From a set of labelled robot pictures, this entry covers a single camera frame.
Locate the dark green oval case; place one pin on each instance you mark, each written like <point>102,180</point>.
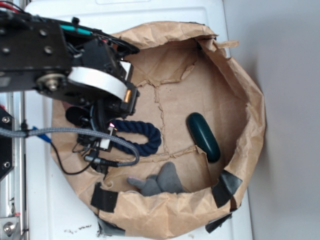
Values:
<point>203,136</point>

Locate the white plastic tray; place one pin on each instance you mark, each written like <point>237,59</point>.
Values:
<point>54,210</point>

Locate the black mounting bracket plate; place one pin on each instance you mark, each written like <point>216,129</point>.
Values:
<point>6,144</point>

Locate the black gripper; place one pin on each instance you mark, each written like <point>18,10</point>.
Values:
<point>98,74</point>

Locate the grey plush elephant toy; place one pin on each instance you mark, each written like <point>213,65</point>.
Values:
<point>166,181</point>

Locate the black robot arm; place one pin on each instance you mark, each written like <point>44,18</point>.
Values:
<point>65,61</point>

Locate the brown paper bag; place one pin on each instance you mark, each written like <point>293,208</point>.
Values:
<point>182,69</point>

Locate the aluminium frame rail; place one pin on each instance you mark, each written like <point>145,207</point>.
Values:
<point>13,216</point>

